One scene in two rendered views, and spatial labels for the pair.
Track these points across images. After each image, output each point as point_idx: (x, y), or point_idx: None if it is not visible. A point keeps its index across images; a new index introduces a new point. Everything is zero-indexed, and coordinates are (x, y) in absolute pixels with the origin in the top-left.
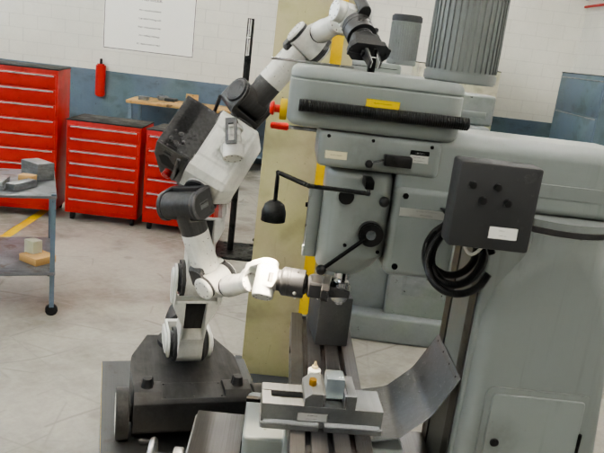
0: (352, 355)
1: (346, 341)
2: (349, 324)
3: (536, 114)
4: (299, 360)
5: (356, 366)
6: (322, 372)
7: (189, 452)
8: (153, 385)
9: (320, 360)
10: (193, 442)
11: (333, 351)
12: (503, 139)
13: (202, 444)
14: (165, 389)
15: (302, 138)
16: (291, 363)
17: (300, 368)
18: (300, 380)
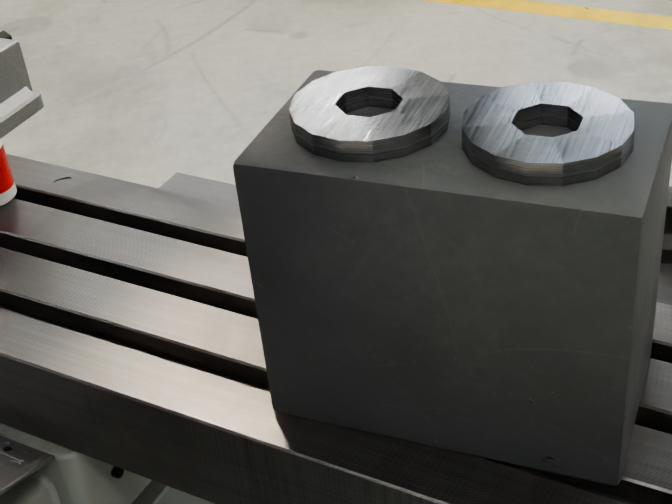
0: (169, 401)
1: (270, 389)
2: (256, 307)
3: None
4: (219, 224)
5: (67, 374)
6: (98, 258)
7: (190, 177)
8: (671, 234)
9: (185, 278)
10: (224, 187)
11: (240, 345)
12: None
13: (207, 199)
14: (670, 272)
15: None
16: (211, 201)
17: (165, 213)
18: (84, 193)
